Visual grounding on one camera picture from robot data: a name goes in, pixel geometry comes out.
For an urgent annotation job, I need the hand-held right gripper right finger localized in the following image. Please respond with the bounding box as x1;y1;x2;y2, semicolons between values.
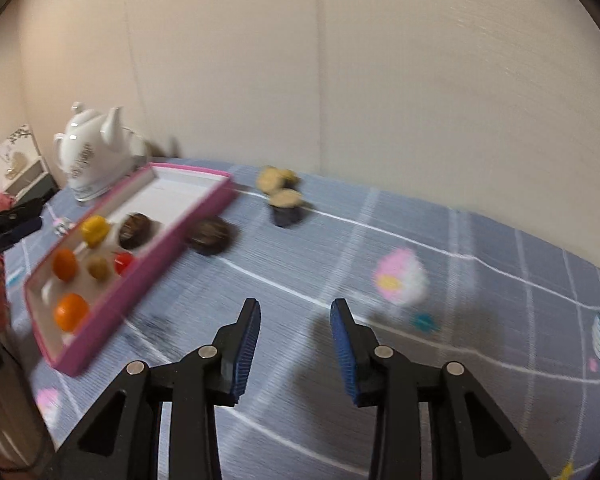
330;298;551;480

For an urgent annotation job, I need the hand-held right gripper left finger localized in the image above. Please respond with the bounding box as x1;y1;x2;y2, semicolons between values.
55;298;262;480

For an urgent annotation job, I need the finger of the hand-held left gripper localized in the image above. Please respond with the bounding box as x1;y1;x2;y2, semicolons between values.
0;216;44;251
7;198;47;217

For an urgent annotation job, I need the small orange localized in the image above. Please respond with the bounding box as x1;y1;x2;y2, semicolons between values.
52;248;79;281

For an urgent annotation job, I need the yellow fruit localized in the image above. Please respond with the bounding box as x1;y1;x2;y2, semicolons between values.
80;215;112;248

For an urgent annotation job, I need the small olive-yellow fruit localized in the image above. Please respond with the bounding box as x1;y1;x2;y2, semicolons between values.
87;255;113;281

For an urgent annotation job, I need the large orange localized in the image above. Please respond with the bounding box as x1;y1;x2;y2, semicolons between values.
54;293;90;332

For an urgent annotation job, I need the pink rimmed shallow box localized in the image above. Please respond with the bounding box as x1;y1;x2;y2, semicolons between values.
24;162;234;377

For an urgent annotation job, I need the white and black nightstand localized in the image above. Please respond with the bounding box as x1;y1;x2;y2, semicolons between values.
0;124;60;199

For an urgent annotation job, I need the white floral ceramic kettle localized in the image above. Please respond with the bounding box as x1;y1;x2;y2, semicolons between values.
53;101;147;203

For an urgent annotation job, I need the blue grid patterned tablecloth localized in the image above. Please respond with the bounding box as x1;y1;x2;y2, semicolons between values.
2;157;600;480

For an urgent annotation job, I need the dark round chocolate piece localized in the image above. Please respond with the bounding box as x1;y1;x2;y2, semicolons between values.
187;217;234;257

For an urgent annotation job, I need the dark-skinned cut fruit piece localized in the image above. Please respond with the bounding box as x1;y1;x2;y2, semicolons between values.
270;189;309;229
257;166;297;195

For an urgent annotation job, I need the beige chair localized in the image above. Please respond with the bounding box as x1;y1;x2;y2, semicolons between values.
0;360;57;478

